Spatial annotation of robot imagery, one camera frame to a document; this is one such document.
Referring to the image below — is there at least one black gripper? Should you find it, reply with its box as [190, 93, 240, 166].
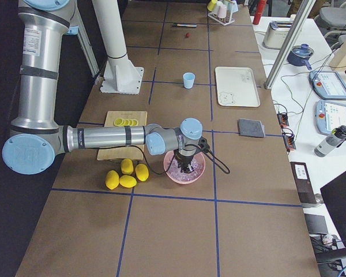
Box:
[174, 137, 210, 173]

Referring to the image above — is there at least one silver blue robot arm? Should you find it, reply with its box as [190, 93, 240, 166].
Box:
[2, 1, 209, 175]

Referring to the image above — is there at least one pink bowl of ice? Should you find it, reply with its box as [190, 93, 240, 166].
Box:
[163, 151, 206, 185]

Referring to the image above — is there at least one light blue plastic cup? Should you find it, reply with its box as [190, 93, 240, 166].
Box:
[183, 72, 195, 89]

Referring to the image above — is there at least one cup rack with cups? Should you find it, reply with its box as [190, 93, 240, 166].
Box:
[207, 0, 239, 25]

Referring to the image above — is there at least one yellow lemon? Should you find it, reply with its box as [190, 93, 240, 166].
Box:
[135, 164, 149, 182]
[105, 170, 119, 190]
[121, 159, 134, 175]
[119, 175, 137, 188]

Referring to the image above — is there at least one bamboo cutting board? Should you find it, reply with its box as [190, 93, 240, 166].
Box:
[97, 111, 148, 161]

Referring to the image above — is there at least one grey folded cloth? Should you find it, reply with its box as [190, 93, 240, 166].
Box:
[238, 118, 265, 138]

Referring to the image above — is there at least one lemon slices row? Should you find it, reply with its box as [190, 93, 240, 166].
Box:
[113, 118, 139, 127]

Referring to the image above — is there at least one cream bear tray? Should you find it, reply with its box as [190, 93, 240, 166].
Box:
[215, 66, 261, 107]

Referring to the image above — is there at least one white pillar with base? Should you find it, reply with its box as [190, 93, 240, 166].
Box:
[92, 0, 144, 95]

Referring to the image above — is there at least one black box with label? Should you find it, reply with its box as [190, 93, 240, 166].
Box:
[290, 162, 317, 207]

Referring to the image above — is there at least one steel muddler black tip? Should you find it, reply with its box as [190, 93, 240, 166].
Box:
[172, 23, 197, 28]

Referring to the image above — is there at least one blue teach pendant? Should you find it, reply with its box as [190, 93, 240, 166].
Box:
[309, 70, 346, 100]
[315, 100, 346, 135]

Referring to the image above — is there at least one grey water bottle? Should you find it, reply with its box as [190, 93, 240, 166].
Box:
[314, 125, 346, 157]

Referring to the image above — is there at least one black monitor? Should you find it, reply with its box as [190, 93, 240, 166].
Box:
[315, 171, 346, 263]

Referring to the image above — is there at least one blue pot with lid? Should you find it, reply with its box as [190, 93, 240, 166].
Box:
[287, 43, 314, 70]

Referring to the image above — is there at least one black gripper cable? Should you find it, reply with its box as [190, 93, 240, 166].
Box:
[128, 144, 231, 175]

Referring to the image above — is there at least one aluminium frame post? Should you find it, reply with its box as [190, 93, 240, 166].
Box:
[264, 0, 315, 89]

